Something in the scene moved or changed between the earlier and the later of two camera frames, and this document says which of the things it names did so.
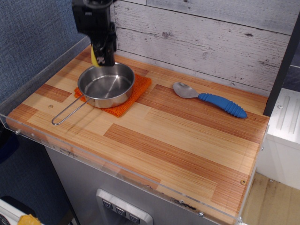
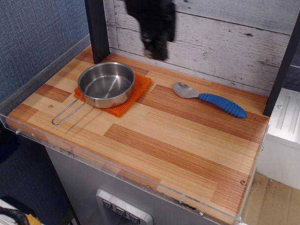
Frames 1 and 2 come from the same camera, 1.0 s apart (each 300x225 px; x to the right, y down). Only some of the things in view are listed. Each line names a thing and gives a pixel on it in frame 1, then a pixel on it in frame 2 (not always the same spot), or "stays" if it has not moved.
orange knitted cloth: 141,84 stays
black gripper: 93,18 -> 157,20
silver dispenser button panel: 113,209 stays
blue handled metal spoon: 184,90 stays
